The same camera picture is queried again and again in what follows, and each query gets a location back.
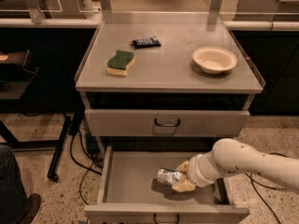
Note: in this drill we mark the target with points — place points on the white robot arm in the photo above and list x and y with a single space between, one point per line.
229 157

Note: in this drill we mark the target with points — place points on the closed upper drawer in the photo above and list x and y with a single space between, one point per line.
176 123

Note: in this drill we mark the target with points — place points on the open middle drawer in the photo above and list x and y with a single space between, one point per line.
130 193

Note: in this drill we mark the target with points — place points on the green yellow sponge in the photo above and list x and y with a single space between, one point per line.
120 63

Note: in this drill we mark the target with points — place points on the grey drawer cabinet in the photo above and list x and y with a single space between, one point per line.
165 77

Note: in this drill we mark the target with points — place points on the white paper bowl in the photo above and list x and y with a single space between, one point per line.
214 60

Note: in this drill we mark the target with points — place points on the dark snack bar packet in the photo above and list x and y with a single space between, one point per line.
146 42

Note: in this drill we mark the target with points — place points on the brown shoe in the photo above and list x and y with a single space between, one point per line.
31 215

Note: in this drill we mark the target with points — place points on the silver redbull can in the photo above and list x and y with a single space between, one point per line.
170 177

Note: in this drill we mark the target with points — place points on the black side table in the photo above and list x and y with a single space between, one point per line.
16 77

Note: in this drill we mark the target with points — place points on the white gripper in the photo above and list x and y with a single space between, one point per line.
194 169

